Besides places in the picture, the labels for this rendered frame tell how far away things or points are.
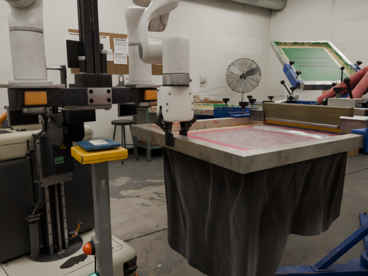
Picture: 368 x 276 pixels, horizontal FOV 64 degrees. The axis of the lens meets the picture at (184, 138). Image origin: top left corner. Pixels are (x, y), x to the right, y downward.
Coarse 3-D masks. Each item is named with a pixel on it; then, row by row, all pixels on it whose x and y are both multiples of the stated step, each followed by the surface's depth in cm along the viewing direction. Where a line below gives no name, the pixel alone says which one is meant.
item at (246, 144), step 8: (264, 136) 103; (272, 136) 103; (280, 136) 103; (288, 136) 103; (296, 136) 103; (224, 144) 89; (232, 144) 89; (240, 144) 89; (248, 144) 89; (256, 144) 89; (264, 144) 89; (272, 144) 89; (280, 144) 89
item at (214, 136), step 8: (232, 128) 123; (240, 128) 123; (248, 128) 123; (280, 128) 123; (288, 128) 123; (192, 136) 103; (200, 136) 103; (208, 136) 103; (216, 136) 103; (224, 136) 103; (232, 136) 103; (240, 136) 103; (248, 136) 103; (256, 136) 103
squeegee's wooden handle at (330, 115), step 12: (264, 108) 129; (276, 108) 123; (288, 108) 118; (300, 108) 114; (312, 108) 109; (324, 108) 105; (336, 108) 102; (348, 108) 98; (300, 120) 114; (312, 120) 110; (324, 120) 106; (336, 120) 102
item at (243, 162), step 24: (216, 120) 125; (240, 120) 132; (192, 144) 74; (216, 144) 72; (288, 144) 72; (312, 144) 72; (336, 144) 78; (360, 144) 85; (240, 168) 60; (264, 168) 63
